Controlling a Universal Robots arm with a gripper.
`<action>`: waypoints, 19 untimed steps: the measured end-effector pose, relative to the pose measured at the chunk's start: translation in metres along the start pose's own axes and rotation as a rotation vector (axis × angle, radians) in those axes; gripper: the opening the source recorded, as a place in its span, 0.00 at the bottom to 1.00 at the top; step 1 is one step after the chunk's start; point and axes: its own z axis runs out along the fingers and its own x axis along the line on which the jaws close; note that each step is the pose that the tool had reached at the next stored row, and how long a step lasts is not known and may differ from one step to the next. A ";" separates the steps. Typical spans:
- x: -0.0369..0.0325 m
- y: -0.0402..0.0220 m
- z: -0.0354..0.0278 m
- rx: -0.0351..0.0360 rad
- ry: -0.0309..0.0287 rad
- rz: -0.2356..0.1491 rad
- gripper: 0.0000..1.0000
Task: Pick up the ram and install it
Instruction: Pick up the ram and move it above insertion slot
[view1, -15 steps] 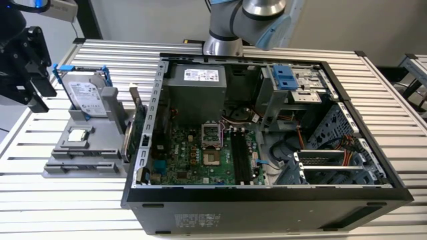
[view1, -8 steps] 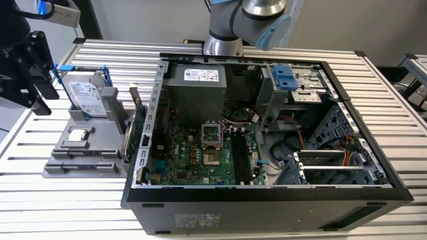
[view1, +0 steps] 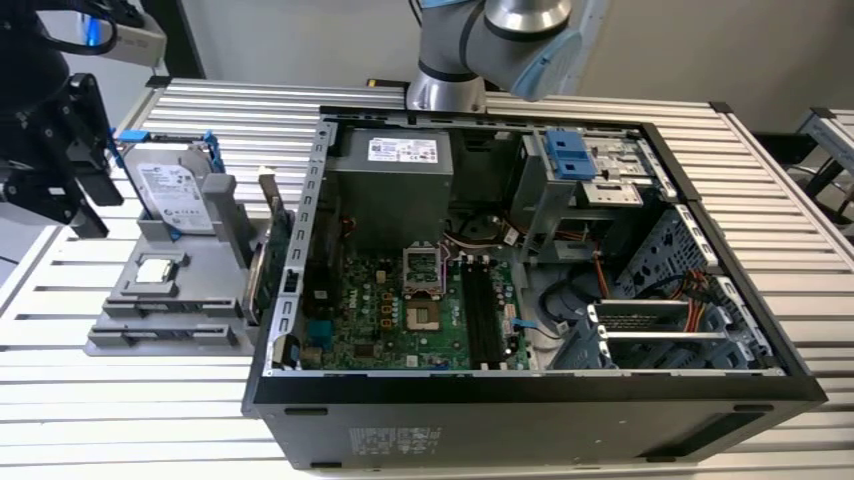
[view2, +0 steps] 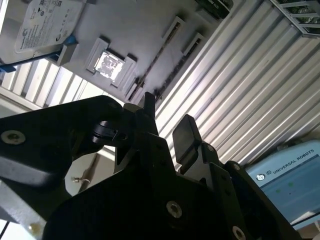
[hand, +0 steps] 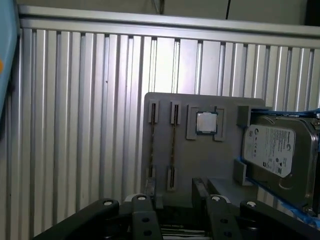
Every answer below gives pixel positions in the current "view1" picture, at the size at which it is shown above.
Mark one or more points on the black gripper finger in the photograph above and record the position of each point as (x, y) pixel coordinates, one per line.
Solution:
(47, 192)
(87, 125)

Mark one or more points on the RAM stick with black chips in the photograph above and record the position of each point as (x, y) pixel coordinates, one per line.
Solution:
(174, 302)
(163, 330)

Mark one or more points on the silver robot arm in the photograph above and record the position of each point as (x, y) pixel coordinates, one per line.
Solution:
(454, 50)

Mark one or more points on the RAM slot with white clips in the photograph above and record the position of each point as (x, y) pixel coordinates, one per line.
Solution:
(479, 310)
(495, 310)

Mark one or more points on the hard disk in blue carrier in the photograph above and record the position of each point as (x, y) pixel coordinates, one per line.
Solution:
(170, 185)

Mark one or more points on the silver CPU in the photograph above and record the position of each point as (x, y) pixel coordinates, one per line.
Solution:
(155, 271)

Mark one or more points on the grey parts rack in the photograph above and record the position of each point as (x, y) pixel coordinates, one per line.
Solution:
(200, 270)

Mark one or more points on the green graphics card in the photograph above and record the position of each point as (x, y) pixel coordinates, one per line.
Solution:
(275, 250)

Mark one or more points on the grey power supply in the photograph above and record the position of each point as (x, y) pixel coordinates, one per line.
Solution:
(394, 200)

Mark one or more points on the CPU socket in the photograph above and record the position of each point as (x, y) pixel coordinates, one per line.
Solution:
(423, 316)

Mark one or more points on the green motherboard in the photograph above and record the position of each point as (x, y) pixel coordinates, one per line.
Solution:
(427, 350)

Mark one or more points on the grey metal drive cage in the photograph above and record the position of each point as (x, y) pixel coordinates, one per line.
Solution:
(547, 210)

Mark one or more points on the blue plastic drive latch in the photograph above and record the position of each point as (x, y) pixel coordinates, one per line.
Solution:
(566, 155)

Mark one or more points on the black PC case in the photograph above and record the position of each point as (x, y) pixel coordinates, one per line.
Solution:
(467, 430)

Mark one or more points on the perforated metal disk bay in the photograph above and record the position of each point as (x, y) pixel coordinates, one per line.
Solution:
(641, 310)

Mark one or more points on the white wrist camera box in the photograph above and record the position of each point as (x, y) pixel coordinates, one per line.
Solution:
(140, 45)

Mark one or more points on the black vertical post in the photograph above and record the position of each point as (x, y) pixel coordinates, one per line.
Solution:
(186, 40)

